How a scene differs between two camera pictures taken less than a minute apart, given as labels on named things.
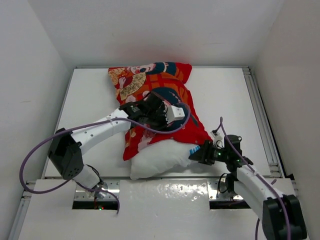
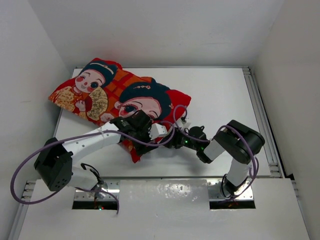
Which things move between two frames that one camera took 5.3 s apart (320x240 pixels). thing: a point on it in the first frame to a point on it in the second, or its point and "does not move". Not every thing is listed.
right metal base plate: x=217 y=190 does not move
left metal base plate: x=112 y=185 does not move
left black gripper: x=161 y=111 to x=141 y=148
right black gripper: x=204 y=154 to x=171 y=141
